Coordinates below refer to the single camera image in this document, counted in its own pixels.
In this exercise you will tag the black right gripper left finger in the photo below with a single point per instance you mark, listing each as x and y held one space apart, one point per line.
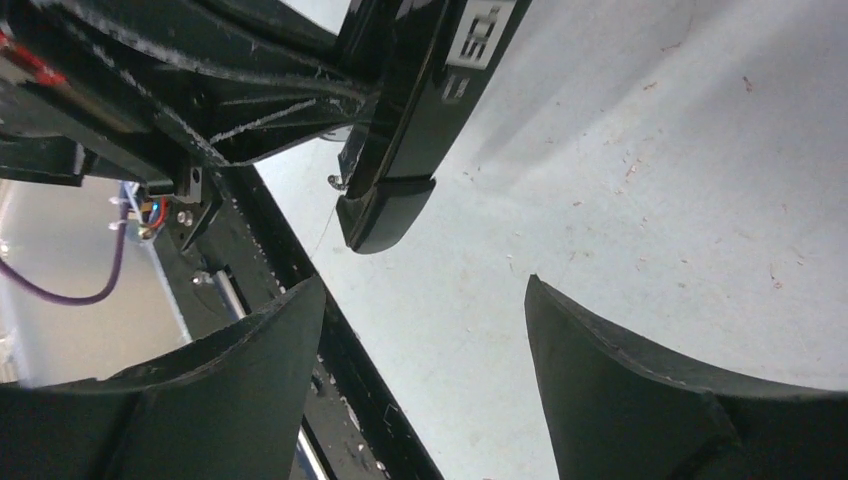
166 404

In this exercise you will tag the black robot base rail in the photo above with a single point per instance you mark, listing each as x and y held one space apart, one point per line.
227 253

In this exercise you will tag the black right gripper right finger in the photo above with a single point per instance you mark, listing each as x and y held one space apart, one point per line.
620 406

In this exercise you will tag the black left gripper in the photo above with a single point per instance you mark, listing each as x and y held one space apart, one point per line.
152 92

